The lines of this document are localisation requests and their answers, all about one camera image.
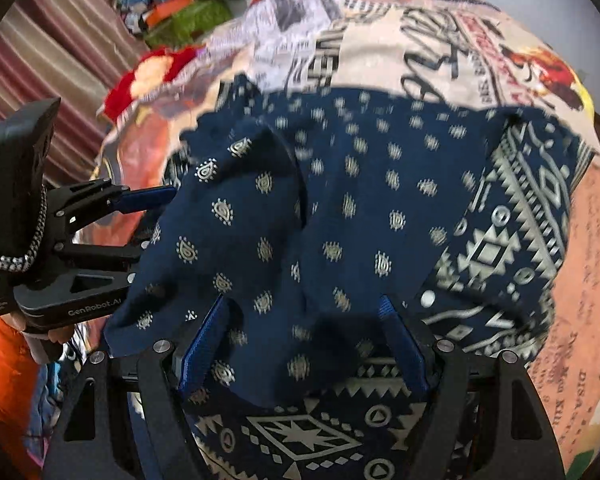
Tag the navy patterned hooded garment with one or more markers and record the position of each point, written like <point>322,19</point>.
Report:
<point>304,209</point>

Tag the left hand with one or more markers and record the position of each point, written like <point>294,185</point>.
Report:
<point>18,322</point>

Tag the printed beige orange bedspread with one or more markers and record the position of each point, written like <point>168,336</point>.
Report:
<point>463,53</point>

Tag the striped red curtain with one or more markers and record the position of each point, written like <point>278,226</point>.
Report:
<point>73,50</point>

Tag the orange jacket sleeve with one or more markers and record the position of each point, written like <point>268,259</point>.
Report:
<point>18,375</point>

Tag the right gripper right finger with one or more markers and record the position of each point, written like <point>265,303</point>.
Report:
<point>404,348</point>

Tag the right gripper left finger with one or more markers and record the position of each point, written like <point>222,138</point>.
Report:
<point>197,348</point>

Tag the green bag clutter pile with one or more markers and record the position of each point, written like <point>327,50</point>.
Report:
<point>175,23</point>

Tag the red plush toy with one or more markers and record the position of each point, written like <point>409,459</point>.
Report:
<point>155,68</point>

